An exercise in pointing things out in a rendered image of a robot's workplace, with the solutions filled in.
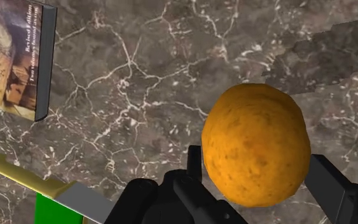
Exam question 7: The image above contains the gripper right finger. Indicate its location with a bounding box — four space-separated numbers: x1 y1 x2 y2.
304 154 358 224

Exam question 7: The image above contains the green block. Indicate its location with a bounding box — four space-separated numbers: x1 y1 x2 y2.
34 192 85 224

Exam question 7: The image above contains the round orange fruit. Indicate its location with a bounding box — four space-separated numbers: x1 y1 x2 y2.
201 82 312 208

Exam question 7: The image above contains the gold and grey knife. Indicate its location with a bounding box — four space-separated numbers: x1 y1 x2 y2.
0 151 116 224

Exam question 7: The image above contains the book with painted cover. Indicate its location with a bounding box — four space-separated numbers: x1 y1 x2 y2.
0 0 58 122

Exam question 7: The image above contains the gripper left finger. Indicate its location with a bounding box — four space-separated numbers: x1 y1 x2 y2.
104 144 249 224

